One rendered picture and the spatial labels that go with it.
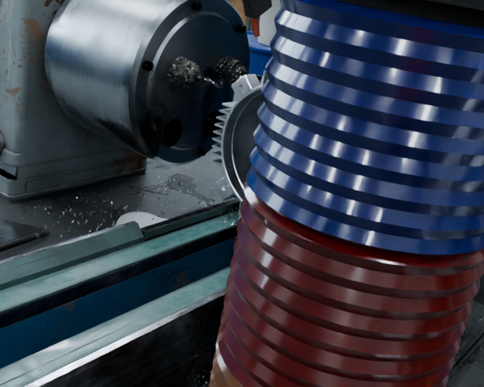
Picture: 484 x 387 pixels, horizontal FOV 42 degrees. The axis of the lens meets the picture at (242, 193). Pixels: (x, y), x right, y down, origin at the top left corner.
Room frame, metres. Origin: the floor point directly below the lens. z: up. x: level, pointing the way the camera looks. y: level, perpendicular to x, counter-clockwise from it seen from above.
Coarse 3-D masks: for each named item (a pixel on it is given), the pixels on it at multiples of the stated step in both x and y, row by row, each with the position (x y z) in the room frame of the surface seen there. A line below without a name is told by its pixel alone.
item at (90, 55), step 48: (96, 0) 0.87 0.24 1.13; (144, 0) 0.84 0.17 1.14; (192, 0) 0.85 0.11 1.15; (48, 48) 0.89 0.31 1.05; (96, 48) 0.82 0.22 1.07; (144, 48) 0.79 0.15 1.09; (192, 48) 0.85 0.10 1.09; (240, 48) 0.95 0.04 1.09; (96, 96) 0.81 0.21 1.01; (144, 96) 0.79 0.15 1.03; (192, 96) 0.86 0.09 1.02; (144, 144) 0.80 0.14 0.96; (192, 144) 0.88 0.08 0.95
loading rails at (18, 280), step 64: (64, 256) 0.52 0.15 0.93; (128, 256) 0.56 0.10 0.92; (192, 256) 0.62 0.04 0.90; (0, 320) 0.43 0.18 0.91; (64, 320) 0.48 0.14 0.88; (128, 320) 0.45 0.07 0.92; (192, 320) 0.46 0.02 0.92; (0, 384) 0.35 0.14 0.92; (64, 384) 0.35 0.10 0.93; (128, 384) 0.40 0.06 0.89; (192, 384) 0.47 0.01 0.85
